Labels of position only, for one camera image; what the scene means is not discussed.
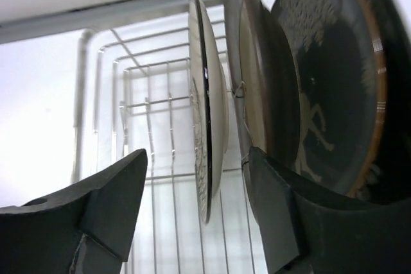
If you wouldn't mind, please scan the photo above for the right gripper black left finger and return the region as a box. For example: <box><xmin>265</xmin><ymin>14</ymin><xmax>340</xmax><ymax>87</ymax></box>
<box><xmin>1</xmin><ymin>149</ymin><xmax>148</xmax><ymax>273</ymax></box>

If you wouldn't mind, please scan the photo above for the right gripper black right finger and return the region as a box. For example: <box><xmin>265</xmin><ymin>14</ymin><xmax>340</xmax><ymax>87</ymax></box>
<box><xmin>249</xmin><ymin>147</ymin><xmax>410</xmax><ymax>273</ymax></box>

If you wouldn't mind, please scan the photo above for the dark floral rectangular plate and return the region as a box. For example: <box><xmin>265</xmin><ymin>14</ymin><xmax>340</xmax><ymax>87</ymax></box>
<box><xmin>354</xmin><ymin>0</ymin><xmax>410</xmax><ymax>204</ymax></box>

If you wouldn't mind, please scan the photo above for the metal rimmed round plate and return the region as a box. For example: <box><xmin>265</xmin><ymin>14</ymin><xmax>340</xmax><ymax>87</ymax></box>
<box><xmin>224</xmin><ymin>0</ymin><xmax>301</xmax><ymax>210</ymax></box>

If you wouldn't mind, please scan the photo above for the grey deer round plate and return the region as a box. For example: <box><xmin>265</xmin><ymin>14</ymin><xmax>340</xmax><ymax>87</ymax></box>
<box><xmin>271</xmin><ymin>0</ymin><xmax>387</xmax><ymax>197</ymax></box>

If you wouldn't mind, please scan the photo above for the cream plate with tree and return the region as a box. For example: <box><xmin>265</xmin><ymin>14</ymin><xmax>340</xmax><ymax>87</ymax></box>
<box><xmin>188</xmin><ymin>0</ymin><xmax>229</xmax><ymax>224</ymax></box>

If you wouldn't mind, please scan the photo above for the wire dish rack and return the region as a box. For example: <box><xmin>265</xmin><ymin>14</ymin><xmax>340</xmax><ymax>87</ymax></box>
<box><xmin>72</xmin><ymin>0</ymin><xmax>267</xmax><ymax>273</ymax></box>

